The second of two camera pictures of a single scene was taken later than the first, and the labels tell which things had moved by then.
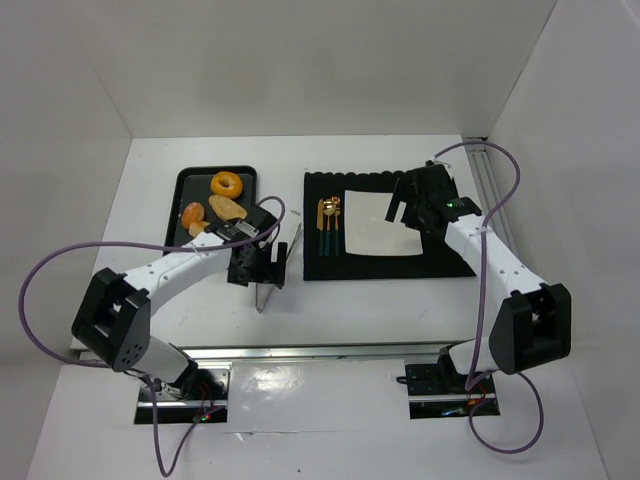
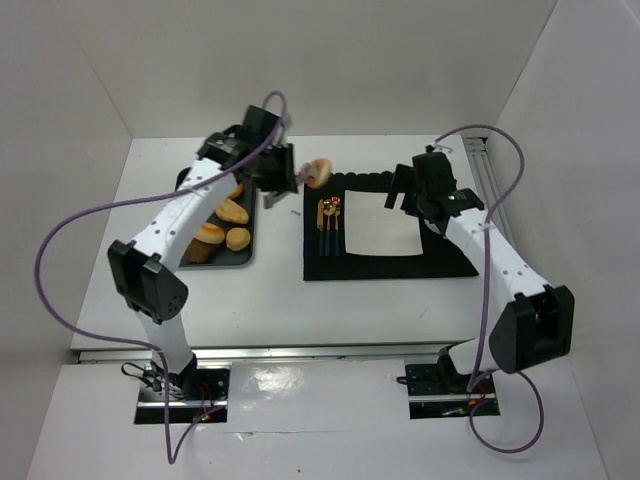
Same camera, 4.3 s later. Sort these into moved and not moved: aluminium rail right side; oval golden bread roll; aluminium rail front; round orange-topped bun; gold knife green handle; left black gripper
Moved: left black gripper; round orange-topped bun
Not moved: aluminium rail right side; gold knife green handle; oval golden bread roll; aluminium rail front
